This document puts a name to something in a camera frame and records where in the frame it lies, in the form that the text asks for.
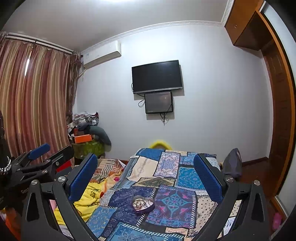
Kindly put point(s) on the brown overhead wooden cabinet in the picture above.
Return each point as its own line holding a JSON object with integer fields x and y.
{"x": 245, "y": 27}

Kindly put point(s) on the pile of patterned clothes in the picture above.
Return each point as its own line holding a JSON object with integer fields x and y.
{"x": 84, "y": 118}

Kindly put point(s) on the white wall air conditioner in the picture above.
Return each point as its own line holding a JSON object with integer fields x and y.
{"x": 97, "y": 55}

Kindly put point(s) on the yellow round object behind bed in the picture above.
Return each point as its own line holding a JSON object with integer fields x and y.
{"x": 160, "y": 144}

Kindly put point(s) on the dark green pillow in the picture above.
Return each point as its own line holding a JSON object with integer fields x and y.
{"x": 100, "y": 134}

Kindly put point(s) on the large black wall television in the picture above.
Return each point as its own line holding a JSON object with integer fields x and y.
{"x": 158, "y": 76}

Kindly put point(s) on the red box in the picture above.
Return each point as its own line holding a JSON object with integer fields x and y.
{"x": 64, "y": 166}

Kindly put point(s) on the pink slipper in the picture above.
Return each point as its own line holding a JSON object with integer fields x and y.
{"x": 277, "y": 219}

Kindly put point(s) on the red striped curtain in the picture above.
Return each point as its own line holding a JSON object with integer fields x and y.
{"x": 38, "y": 89}

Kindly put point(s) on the brown wooden door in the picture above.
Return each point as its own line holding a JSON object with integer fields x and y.
{"x": 283, "y": 92}

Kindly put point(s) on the grey blue backpack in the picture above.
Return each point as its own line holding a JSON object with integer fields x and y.
{"x": 232, "y": 164}

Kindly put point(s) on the yellow towel blanket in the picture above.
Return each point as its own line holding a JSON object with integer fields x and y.
{"x": 90, "y": 199}

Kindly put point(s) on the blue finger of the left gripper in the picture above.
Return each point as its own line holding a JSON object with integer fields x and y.
{"x": 59, "y": 158}
{"x": 39, "y": 151}

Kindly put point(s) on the orange shoe box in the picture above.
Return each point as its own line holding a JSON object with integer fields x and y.
{"x": 82, "y": 139}

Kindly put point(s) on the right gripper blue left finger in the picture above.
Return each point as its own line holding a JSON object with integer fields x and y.
{"x": 68, "y": 190}

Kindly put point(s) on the blue patchwork bed cover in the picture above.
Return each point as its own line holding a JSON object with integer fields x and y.
{"x": 182, "y": 204}

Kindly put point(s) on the striped beige quilt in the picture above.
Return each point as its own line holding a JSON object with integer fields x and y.
{"x": 106, "y": 167}

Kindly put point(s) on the purple heart-shaped tin box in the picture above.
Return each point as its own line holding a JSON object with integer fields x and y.
{"x": 142, "y": 205}

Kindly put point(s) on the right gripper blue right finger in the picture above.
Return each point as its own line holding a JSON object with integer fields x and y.
{"x": 219, "y": 190}

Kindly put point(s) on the green patterned storage box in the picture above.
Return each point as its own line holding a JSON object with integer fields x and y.
{"x": 83, "y": 149}

